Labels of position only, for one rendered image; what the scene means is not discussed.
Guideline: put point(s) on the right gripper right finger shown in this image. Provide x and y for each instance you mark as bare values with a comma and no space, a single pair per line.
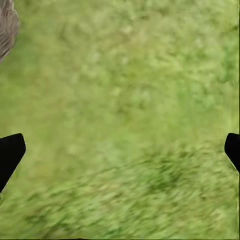
232,149

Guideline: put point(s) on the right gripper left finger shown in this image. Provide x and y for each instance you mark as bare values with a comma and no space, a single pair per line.
12,149

